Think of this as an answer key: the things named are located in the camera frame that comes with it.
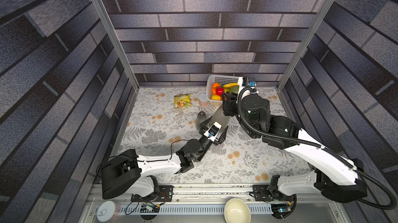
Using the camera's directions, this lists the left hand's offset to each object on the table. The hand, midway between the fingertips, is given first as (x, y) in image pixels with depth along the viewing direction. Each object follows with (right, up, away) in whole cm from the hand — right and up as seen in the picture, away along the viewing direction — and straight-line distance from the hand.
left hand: (219, 121), depth 69 cm
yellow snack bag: (-22, +9, +38) cm, 45 cm away
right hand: (0, +12, -10) cm, 15 cm away
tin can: (-7, +10, +37) cm, 39 cm away
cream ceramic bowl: (+8, -41, 0) cm, 42 cm away
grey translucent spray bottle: (-8, -1, +19) cm, 20 cm away
